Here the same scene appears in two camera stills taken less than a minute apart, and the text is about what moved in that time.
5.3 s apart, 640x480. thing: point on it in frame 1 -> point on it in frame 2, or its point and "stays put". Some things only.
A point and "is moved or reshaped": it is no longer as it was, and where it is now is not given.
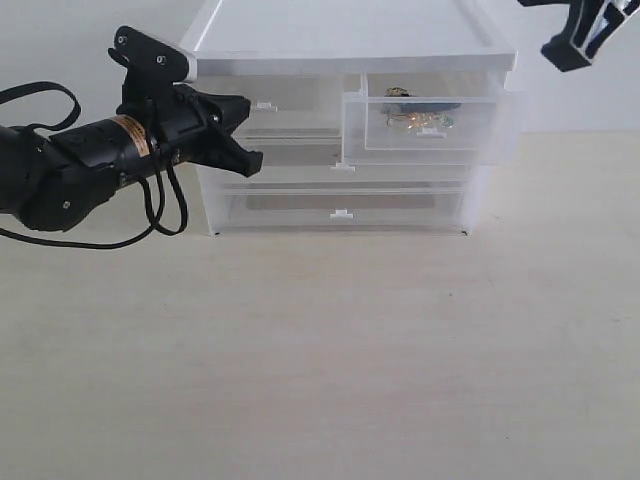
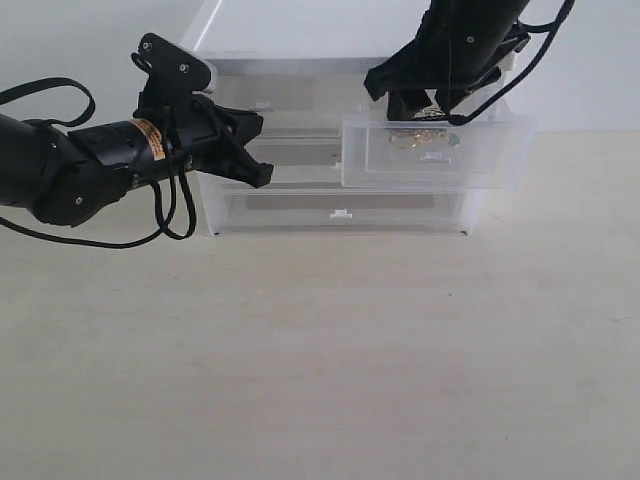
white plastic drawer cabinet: x=372 y=117 stays put
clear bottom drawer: x=342 y=208 stays put
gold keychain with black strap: x=417 y=115 is moved or reshaped
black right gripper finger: x=590 y=22 -> x=460 y=46
